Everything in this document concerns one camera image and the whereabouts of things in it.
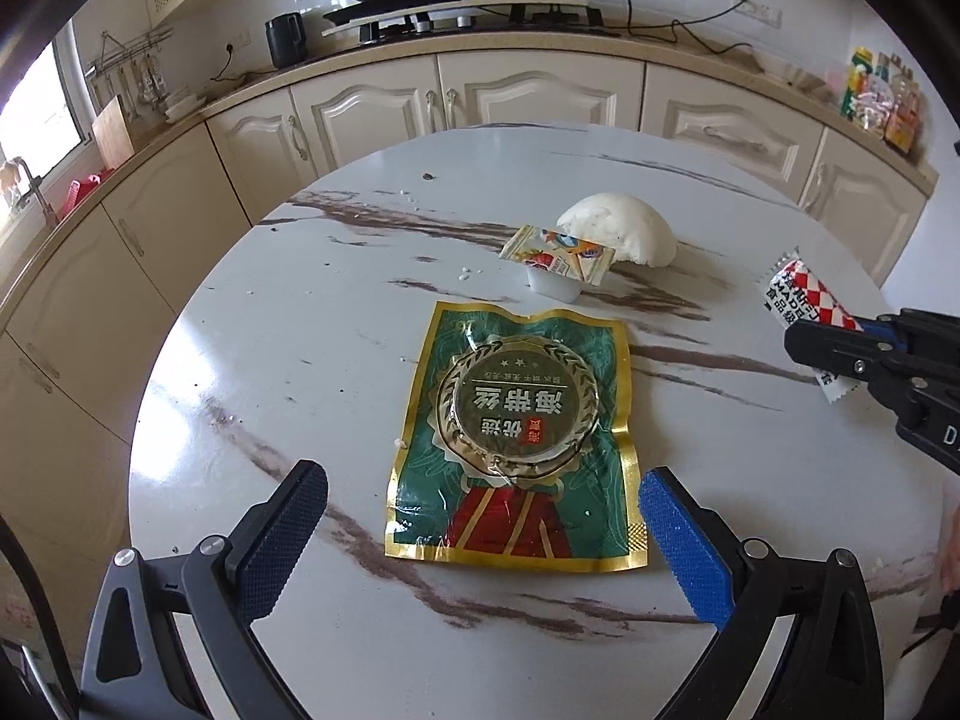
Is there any red white checkered wrapper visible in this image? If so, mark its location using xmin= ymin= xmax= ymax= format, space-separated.
xmin=759 ymin=246 xmax=863 ymax=407

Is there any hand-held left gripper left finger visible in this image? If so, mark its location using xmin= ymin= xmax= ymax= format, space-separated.
xmin=79 ymin=459 xmax=329 ymax=720

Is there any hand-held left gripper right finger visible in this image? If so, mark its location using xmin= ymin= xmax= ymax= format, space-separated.
xmin=637 ymin=466 xmax=886 ymax=720

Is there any red plastic basket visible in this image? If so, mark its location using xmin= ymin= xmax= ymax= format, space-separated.
xmin=56 ymin=169 xmax=117 ymax=218

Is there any group of condiment bottles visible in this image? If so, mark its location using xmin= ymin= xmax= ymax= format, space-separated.
xmin=838 ymin=47 xmax=925 ymax=155

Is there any light wooden board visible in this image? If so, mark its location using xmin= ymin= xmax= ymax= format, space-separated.
xmin=321 ymin=0 xmax=601 ymax=37

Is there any wooden cutting board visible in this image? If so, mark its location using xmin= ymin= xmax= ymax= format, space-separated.
xmin=91 ymin=95 xmax=136 ymax=170

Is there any green gold foil packet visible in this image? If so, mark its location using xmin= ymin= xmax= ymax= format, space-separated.
xmin=385 ymin=301 xmax=650 ymax=573

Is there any black electric kettle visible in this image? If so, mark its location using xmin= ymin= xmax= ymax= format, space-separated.
xmin=264 ymin=12 xmax=308 ymax=68

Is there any white steamed bun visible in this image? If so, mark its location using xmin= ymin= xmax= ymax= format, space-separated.
xmin=555 ymin=193 xmax=678 ymax=269

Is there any small jelly cup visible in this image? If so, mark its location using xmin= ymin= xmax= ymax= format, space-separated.
xmin=499 ymin=225 xmax=617 ymax=305

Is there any kitchen window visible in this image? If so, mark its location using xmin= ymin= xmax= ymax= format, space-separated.
xmin=0 ymin=37 xmax=82 ymax=166

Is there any stack of white bowls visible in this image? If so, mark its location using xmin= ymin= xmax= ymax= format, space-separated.
xmin=165 ymin=86 xmax=211 ymax=123

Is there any black induction cooker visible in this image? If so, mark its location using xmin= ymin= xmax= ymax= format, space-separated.
xmin=322 ymin=0 xmax=470 ymax=23

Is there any hanging utensil rack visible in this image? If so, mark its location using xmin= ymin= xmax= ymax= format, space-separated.
xmin=84 ymin=24 xmax=175 ymax=102

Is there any steel faucet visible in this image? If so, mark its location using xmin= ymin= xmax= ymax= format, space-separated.
xmin=0 ymin=157 xmax=57 ymax=226

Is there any round white marble table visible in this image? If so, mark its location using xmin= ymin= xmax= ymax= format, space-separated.
xmin=126 ymin=124 xmax=957 ymax=720

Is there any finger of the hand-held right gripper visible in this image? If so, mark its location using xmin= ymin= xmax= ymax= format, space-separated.
xmin=855 ymin=313 xmax=912 ymax=342
xmin=784 ymin=319 xmax=882 ymax=389

